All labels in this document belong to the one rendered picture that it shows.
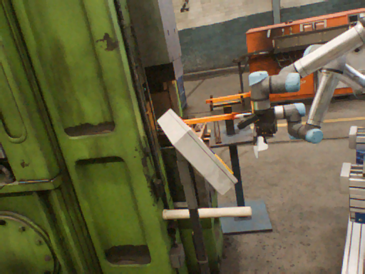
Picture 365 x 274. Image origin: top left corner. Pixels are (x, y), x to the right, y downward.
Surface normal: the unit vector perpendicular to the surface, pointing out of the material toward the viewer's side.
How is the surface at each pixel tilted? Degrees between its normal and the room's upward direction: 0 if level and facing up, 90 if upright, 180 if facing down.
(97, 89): 89
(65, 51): 89
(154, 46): 90
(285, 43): 90
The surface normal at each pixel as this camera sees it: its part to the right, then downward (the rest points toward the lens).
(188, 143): 0.22, 0.29
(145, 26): -0.20, 0.37
